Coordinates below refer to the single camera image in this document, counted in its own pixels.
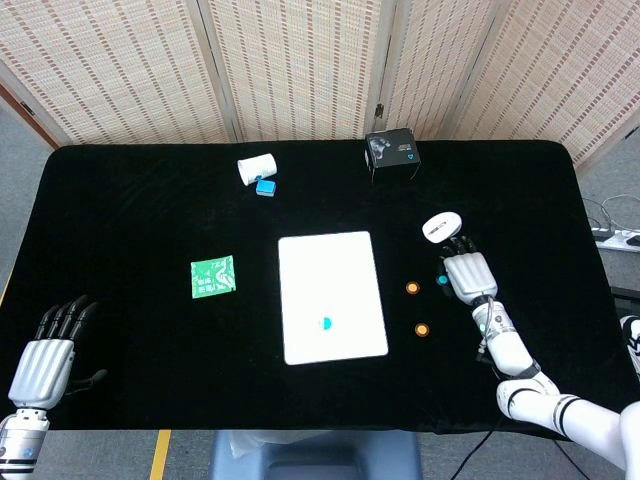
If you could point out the white power strip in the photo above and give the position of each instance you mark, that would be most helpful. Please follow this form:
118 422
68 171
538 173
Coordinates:
617 242

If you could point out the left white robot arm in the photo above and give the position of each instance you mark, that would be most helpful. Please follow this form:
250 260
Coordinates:
22 440

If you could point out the green tea sachet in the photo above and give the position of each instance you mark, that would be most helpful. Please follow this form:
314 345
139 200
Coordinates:
212 276

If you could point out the black screen hinge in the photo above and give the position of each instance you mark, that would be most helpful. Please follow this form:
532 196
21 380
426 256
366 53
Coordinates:
379 110
27 108

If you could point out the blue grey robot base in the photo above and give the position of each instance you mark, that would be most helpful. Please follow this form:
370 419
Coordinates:
320 457

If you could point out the woven bamboo folding screen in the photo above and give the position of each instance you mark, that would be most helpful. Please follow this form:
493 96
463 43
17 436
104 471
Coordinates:
300 65

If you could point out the cyan token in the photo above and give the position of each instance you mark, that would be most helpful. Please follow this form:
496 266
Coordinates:
325 323
441 280

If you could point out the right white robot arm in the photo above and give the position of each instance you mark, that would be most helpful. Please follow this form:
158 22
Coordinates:
515 350

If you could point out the small blue white cube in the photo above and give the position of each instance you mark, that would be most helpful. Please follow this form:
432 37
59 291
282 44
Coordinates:
265 188

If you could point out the white black robot part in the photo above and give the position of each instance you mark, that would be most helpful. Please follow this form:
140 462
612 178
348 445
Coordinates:
632 345

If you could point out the orange disc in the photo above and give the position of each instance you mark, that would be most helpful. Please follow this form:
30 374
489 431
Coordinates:
422 330
412 287

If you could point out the white computer mouse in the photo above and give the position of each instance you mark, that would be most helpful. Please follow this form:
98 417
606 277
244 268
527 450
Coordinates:
442 227

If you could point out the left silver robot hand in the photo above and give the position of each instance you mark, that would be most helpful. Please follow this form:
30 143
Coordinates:
42 370

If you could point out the white paper cup blue flower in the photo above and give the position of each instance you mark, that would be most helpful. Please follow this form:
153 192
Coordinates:
260 167

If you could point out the black velvet tablecloth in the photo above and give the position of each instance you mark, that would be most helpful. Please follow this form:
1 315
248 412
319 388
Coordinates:
150 210

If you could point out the white rectangular board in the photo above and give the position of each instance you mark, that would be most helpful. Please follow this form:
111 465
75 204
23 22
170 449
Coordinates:
332 280

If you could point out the black cardboard box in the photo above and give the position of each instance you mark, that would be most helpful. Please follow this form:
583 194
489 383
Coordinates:
395 160

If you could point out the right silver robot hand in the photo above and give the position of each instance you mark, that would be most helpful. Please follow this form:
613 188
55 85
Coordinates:
470 275

